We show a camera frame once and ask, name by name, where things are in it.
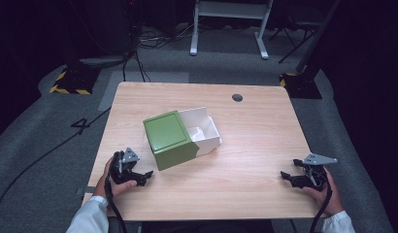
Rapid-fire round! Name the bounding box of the person's right hand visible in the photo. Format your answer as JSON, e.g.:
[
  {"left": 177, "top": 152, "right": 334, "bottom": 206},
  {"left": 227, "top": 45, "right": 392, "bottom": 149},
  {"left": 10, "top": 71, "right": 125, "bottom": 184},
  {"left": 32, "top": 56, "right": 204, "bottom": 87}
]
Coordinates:
[{"left": 302, "top": 166, "right": 346, "bottom": 217}]

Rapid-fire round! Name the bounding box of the long black floor cable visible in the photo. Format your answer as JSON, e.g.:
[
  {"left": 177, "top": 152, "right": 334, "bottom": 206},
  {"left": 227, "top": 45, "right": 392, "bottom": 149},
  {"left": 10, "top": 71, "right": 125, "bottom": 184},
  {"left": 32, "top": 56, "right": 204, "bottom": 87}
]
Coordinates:
[{"left": 0, "top": 107, "right": 112, "bottom": 221}]

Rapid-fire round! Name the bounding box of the person's left hand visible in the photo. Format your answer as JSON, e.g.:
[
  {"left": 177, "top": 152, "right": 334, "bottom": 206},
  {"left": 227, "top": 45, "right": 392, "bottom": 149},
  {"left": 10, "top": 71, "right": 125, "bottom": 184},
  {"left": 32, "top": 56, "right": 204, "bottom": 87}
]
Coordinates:
[{"left": 92, "top": 156, "right": 138, "bottom": 200}]

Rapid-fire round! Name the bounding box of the grey metal stand post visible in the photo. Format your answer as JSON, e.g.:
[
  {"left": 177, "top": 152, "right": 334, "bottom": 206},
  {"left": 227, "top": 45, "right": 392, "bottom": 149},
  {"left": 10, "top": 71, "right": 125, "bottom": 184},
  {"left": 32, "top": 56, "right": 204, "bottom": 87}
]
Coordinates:
[{"left": 295, "top": 0, "right": 343, "bottom": 75}]

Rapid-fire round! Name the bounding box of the white box drawer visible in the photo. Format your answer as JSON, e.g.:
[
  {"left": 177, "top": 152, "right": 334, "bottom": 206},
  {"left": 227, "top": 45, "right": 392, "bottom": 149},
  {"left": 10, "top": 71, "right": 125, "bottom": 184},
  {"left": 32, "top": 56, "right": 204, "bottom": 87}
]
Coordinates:
[{"left": 178, "top": 107, "right": 223, "bottom": 157}]

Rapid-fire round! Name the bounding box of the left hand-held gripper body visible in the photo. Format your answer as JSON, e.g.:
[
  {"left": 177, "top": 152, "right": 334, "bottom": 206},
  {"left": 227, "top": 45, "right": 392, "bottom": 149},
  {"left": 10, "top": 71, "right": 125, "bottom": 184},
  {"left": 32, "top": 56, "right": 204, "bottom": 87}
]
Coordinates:
[{"left": 109, "top": 147, "right": 142, "bottom": 186}]

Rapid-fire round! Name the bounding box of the white desk frame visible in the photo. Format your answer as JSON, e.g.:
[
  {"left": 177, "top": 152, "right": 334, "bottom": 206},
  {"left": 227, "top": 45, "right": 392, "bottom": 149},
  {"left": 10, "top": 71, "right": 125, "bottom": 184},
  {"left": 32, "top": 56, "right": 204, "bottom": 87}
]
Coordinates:
[{"left": 189, "top": 0, "right": 275, "bottom": 60}]

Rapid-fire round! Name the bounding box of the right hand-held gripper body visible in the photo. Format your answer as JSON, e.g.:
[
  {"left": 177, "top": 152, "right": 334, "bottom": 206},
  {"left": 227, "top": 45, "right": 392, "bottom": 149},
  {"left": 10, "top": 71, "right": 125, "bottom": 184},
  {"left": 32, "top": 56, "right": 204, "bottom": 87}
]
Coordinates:
[{"left": 288, "top": 152, "right": 339, "bottom": 192}]

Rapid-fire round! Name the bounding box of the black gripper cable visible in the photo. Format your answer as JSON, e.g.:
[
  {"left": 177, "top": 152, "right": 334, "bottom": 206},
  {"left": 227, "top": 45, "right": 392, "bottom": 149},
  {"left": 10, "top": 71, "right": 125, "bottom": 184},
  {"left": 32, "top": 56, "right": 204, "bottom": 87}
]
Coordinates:
[
  {"left": 310, "top": 181, "right": 333, "bottom": 233},
  {"left": 104, "top": 176, "right": 128, "bottom": 233}
]

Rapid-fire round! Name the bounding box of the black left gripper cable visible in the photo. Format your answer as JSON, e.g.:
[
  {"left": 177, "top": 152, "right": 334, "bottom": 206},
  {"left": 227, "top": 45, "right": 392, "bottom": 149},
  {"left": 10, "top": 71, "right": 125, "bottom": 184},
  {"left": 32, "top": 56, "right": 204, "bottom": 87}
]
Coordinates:
[{"left": 104, "top": 176, "right": 128, "bottom": 233}]

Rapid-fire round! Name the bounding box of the black yellow striped stand base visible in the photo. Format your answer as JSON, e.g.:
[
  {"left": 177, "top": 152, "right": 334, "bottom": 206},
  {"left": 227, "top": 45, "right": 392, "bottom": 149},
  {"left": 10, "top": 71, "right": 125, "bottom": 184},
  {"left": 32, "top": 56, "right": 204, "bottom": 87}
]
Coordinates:
[
  {"left": 279, "top": 72, "right": 323, "bottom": 100},
  {"left": 49, "top": 65, "right": 102, "bottom": 96}
]

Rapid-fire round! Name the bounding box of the grey round stand base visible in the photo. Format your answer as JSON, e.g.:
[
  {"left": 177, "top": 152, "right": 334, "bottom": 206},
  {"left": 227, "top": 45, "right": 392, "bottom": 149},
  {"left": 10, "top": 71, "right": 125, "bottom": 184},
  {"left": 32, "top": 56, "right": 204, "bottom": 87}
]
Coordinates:
[{"left": 78, "top": 53, "right": 131, "bottom": 70}]

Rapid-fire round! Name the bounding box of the green box sleeve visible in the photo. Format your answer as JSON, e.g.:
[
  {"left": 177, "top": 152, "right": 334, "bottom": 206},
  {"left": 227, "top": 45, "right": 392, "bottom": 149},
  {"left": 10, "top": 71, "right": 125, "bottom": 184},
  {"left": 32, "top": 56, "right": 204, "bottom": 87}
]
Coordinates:
[{"left": 142, "top": 110, "right": 200, "bottom": 172}]

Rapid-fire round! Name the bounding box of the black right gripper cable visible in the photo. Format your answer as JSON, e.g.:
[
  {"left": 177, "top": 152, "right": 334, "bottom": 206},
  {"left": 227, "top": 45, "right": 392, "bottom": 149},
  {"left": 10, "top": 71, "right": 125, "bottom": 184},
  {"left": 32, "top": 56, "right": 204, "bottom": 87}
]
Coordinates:
[{"left": 310, "top": 181, "right": 333, "bottom": 233}]

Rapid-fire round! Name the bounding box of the black tripod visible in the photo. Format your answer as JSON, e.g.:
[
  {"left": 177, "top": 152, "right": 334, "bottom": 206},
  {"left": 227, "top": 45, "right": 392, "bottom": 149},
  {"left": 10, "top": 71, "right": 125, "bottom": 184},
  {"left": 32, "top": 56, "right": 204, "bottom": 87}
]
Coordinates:
[{"left": 269, "top": 23, "right": 318, "bottom": 64}]

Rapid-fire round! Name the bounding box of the black cable bundle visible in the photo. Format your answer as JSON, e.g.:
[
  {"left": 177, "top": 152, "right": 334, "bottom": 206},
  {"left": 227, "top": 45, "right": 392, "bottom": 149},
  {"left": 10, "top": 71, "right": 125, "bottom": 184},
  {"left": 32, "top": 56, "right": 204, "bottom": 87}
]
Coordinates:
[{"left": 121, "top": 22, "right": 196, "bottom": 83}]

